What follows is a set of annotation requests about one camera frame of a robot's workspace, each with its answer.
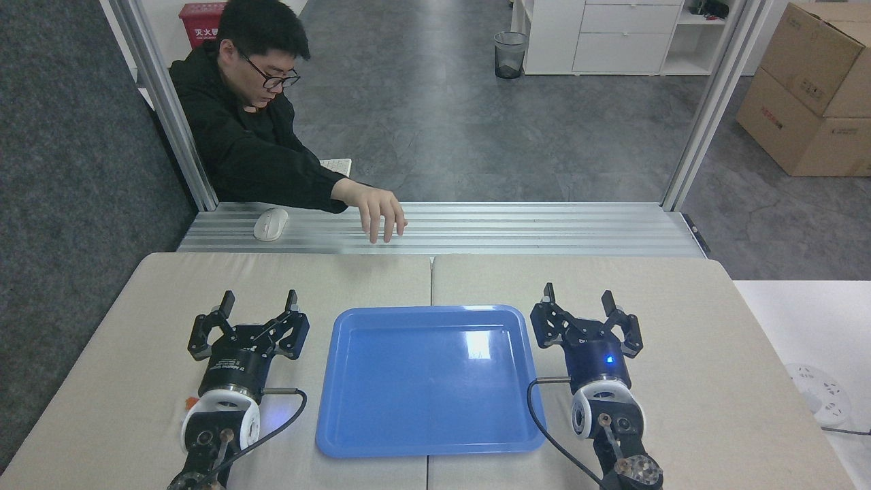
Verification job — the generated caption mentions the small cardboard box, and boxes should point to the small cardboard box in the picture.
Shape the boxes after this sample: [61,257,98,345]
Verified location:
[759,2,871,120]

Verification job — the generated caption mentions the large cardboard box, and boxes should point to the large cardboard box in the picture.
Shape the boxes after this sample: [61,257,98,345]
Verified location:
[735,67,871,178]

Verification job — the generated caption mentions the person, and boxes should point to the person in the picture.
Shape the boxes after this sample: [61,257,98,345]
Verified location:
[168,0,409,244]

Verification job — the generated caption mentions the black mesh waste basket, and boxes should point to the black mesh waste basket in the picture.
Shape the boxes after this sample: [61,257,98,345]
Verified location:
[493,31,529,80]

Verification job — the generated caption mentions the silver aluminium post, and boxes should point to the silver aluminium post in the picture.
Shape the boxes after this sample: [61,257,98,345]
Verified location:
[660,0,776,212]
[109,0,219,212]

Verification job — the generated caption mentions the person's left hand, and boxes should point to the person's left hand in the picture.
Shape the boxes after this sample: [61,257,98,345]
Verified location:
[331,178,408,244]

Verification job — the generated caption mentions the silver aluminium profile platform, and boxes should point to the silver aluminium profile platform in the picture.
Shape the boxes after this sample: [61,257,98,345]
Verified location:
[177,201,708,259]

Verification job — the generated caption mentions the white computer mouse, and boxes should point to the white computer mouse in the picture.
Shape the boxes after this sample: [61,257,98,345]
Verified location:
[253,208,289,242]

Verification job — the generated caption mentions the white drawer cabinet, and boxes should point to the white drawer cabinet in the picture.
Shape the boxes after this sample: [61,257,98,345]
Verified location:
[510,0,734,77]

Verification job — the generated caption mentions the grey felt partition panel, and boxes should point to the grey felt partition panel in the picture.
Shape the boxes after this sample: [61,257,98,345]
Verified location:
[0,0,199,472]

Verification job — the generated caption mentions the black-framed glasses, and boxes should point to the black-framed glasses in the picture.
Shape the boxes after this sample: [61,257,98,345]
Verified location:
[235,46,301,91]

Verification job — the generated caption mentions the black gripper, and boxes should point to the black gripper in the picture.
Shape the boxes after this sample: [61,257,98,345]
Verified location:
[188,289,310,401]
[530,282,644,393]

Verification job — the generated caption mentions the white round power socket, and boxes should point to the white round power socket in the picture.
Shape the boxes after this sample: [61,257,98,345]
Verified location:
[783,363,853,428]

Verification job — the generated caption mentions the white side table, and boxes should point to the white side table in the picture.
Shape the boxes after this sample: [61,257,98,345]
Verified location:
[732,280,871,490]

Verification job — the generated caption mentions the red bin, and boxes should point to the red bin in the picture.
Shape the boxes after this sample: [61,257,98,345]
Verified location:
[178,2,229,49]

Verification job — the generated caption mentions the blue plastic tray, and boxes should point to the blue plastic tray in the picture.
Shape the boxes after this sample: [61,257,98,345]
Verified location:
[315,305,547,459]

